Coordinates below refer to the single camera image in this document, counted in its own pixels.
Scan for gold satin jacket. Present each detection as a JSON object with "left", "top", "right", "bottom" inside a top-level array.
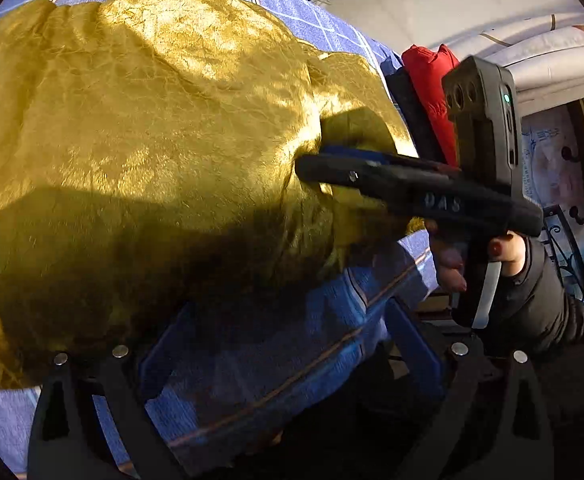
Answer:
[{"left": 0, "top": 0, "right": 418, "bottom": 389}]

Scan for black sleeve right forearm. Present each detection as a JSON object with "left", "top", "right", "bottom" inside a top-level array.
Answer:
[{"left": 485, "top": 237, "right": 584, "bottom": 353}]

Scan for right hand red nails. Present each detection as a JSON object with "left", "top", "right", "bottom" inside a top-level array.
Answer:
[{"left": 423, "top": 218, "right": 527, "bottom": 295}]

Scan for red down jacket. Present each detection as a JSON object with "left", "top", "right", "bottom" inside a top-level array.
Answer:
[{"left": 401, "top": 44, "right": 459, "bottom": 167}]

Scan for white rolled bedding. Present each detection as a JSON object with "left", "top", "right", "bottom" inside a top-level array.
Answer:
[{"left": 449, "top": 12, "right": 584, "bottom": 116}]

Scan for blue plaid bed sheet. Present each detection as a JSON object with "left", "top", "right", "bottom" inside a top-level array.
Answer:
[{"left": 0, "top": 0, "right": 435, "bottom": 477}]

